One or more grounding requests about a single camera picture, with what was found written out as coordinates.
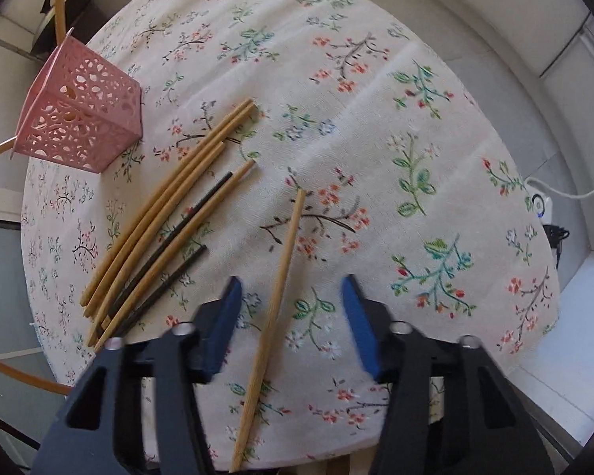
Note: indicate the pink perforated utensil holder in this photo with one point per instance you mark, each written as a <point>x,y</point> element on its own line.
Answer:
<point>81,110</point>

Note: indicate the black chopstick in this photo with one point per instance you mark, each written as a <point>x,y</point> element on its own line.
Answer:
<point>136,315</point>
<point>116,306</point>

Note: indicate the floral beige tablecloth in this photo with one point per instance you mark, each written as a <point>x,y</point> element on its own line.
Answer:
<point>409,188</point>

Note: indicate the black wok with lid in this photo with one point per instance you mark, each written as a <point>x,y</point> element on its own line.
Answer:
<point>82,16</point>

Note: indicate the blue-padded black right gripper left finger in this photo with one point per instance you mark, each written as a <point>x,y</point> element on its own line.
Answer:
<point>98,429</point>

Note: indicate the white power strip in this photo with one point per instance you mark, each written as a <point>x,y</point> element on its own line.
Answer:
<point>543,206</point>

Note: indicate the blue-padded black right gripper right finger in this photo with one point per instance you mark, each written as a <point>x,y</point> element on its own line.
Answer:
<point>451,410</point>

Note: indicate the light bamboo chopstick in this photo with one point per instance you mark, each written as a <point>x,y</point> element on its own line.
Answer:
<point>263,350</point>

